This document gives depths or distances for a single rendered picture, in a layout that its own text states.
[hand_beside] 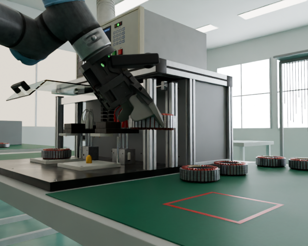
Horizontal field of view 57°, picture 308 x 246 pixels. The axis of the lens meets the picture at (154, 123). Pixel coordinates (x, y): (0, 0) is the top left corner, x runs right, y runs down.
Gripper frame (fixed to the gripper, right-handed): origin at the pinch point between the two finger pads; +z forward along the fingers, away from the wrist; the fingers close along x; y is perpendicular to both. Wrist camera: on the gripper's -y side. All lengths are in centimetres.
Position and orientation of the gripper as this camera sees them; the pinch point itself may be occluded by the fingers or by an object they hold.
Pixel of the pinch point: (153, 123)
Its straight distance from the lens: 67.4
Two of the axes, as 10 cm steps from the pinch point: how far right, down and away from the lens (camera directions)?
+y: -7.6, 5.7, -3.0
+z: 5.3, 8.2, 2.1
